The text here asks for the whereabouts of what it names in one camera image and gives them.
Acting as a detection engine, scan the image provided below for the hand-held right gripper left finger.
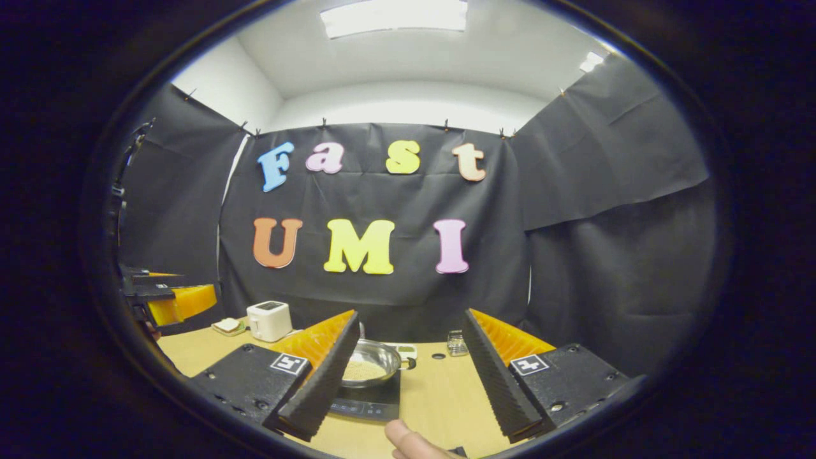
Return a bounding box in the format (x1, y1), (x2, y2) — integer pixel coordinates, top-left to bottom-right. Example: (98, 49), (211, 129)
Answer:
(191, 310), (361, 442)

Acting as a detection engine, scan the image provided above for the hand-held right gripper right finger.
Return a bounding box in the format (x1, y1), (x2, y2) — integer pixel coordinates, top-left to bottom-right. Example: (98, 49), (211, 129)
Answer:
(462, 309), (632, 444)

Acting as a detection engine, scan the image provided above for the black induction cooktop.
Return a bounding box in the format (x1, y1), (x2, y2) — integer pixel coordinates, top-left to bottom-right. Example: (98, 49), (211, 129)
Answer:
(328, 370), (402, 421)

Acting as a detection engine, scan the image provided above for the steel pot with black handle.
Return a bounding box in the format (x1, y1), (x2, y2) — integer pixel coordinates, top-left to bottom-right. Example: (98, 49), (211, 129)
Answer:
(341, 339), (417, 390)

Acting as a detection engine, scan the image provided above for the pile of yellow soybeans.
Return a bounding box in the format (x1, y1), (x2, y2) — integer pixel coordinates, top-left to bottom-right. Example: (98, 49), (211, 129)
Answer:
(344, 358), (388, 382)

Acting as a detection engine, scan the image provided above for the white toaster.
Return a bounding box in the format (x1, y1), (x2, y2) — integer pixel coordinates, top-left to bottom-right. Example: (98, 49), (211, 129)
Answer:
(246, 301), (293, 343)

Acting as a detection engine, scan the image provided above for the black backdrop cloth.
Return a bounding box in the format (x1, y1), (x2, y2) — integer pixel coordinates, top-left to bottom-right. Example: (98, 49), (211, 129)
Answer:
(115, 54), (718, 377)

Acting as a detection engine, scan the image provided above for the large ceiling light panel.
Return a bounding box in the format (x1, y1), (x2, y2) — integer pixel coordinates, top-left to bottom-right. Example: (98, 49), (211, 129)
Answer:
(320, 0), (469, 40)

